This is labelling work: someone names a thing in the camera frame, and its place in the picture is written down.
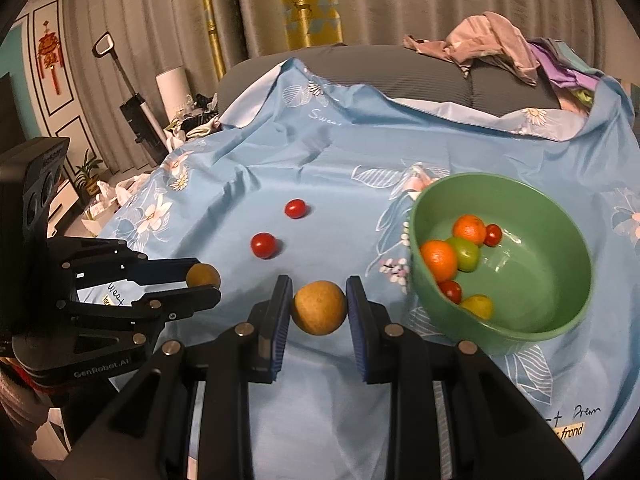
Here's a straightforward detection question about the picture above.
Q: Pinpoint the black television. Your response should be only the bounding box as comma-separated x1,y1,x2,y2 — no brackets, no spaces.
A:
0,74,26,154

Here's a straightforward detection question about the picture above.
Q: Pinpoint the grey sofa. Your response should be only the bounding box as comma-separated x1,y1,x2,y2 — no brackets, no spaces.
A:
217,44,560,116

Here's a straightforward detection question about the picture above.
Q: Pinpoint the orange tangerine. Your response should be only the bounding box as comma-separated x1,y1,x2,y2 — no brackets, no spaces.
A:
451,214,486,246
420,240,458,283

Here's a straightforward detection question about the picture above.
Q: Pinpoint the grey curtain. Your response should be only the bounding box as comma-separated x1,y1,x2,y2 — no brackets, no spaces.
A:
62,0,622,171

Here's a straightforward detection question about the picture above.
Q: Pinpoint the red Chinese knot ornament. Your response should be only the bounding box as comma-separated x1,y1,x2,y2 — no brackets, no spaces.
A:
36,20,64,96

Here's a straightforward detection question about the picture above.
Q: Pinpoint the red cherry tomato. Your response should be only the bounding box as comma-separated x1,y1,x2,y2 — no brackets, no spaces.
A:
484,223,503,247
284,198,307,219
250,232,279,259
438,280,462,304

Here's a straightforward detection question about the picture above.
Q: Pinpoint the white TV cabinet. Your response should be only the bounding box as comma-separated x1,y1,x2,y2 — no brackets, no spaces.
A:
47,179,79,237

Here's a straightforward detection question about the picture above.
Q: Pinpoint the pink crumpled garment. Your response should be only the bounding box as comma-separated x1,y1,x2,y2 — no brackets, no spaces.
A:
402,11,540,87

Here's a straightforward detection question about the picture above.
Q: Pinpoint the yellow-green tomato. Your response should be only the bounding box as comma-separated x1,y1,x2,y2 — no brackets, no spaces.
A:
459,294,494,321

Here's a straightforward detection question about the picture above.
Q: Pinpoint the green plastic bowl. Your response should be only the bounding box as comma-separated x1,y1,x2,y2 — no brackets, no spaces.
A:
409,174,593,356

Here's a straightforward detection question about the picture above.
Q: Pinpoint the light blue floral cloth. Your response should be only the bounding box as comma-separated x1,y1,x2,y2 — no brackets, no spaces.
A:
103,61,639,474

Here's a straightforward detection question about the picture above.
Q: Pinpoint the black white vacuum cleaner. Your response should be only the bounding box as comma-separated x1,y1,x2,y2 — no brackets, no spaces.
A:
92,32,168,165

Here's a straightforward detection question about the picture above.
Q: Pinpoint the white cylinder air purifier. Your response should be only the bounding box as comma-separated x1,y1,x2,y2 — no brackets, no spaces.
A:
155,66,191,122

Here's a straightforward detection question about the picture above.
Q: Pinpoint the tan longan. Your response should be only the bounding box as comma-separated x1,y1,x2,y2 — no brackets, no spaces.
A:
186,263,221,288
292,281,347,336

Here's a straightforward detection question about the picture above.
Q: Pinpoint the potted green plant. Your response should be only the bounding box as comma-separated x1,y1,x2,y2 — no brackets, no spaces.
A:
74,148,103,198

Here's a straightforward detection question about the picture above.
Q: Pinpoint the black camera box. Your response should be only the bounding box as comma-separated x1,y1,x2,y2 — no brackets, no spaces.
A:
1,136,70,248

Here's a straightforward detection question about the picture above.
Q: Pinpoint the purple garment pile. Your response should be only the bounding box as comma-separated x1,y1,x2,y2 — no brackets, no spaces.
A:
528,38,605,113

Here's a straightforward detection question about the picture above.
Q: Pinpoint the yellow patterned curtain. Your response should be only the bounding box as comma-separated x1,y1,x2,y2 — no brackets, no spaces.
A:
282,0,343,50

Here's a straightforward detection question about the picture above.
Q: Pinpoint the green tomato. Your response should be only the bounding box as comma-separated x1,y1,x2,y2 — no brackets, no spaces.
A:
447,236,480,273

